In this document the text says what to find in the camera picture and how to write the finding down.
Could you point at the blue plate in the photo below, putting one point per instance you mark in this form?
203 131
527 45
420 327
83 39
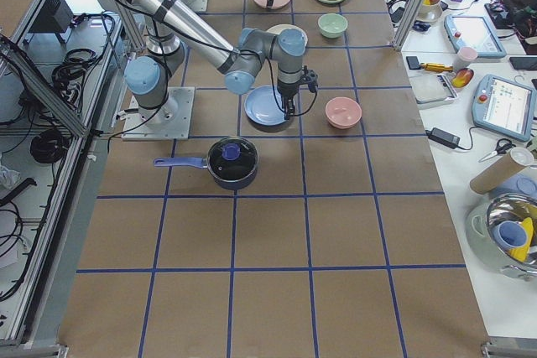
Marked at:
263 106

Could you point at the pink bowl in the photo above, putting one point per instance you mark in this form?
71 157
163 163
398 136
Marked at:
343 112

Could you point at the dark blue pot with lid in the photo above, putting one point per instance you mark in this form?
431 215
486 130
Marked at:
232 162

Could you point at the green bowl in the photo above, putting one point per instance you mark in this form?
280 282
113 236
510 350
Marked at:
332 25

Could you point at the cardboard tube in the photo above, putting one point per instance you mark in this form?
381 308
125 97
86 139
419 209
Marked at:
498 172

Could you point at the cream white plate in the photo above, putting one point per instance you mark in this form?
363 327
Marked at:
279 28

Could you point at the black power adapter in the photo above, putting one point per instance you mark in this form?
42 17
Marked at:
443 138

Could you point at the steel bowl with toys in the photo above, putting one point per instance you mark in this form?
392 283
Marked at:
502 234

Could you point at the teach pendant tablet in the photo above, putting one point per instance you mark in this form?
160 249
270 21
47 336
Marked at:
504 106
474 32

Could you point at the scissors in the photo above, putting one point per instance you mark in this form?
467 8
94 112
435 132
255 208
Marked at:
503 146

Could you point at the pink cup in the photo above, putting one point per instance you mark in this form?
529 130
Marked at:
464 57

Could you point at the bowl with toy fruit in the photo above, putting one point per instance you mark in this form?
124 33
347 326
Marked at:
429 11

